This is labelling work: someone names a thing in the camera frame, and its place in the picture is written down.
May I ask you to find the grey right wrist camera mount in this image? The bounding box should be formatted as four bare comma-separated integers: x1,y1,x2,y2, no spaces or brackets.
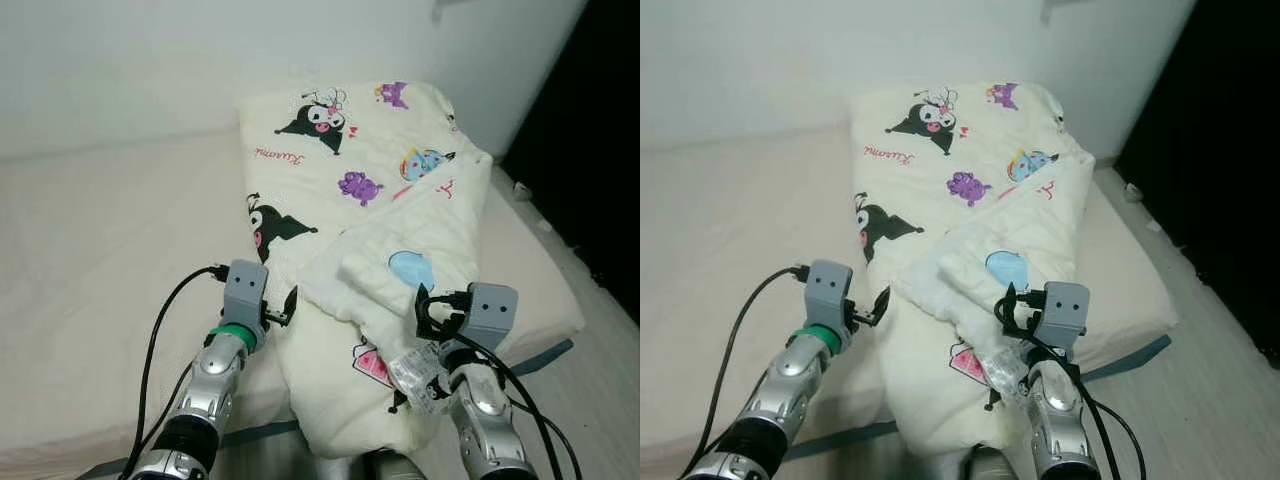
464,282,522,347
1032,281,1092,352

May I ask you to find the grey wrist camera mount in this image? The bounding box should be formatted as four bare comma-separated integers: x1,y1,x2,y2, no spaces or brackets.
464,282,522,347
1032,281,1092,352
804,259,855,332
221,259,270,332

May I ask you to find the cream cartoon print blanket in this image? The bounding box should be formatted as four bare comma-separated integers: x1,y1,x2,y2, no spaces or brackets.
236,79,495,460
849,81,1097,457

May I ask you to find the folded white fleece blanket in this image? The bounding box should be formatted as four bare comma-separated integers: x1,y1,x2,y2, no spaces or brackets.
894,158,1088,348
298,158,492,348

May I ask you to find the robot right leg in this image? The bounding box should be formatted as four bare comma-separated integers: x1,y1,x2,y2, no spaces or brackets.
965,448,1017,480
365,450,427,480

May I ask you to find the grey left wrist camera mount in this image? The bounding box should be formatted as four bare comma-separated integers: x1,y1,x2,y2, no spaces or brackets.
804,259,855,332
221,259,270,332

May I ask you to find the cream bed mattress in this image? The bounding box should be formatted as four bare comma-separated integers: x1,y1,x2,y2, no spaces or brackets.
640,123,1180,473
0,128,587,473

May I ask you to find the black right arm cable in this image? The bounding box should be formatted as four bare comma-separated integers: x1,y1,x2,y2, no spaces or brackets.
994,284,1147,480
414,288,584,480

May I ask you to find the clear printed plastic wrapper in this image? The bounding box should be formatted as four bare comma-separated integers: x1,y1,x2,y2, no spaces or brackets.
974,344,1032,407
387,344,454,414

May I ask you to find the black wardrobe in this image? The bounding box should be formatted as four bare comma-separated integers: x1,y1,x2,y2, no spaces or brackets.
499,0,641,323
1112,0,1280,333

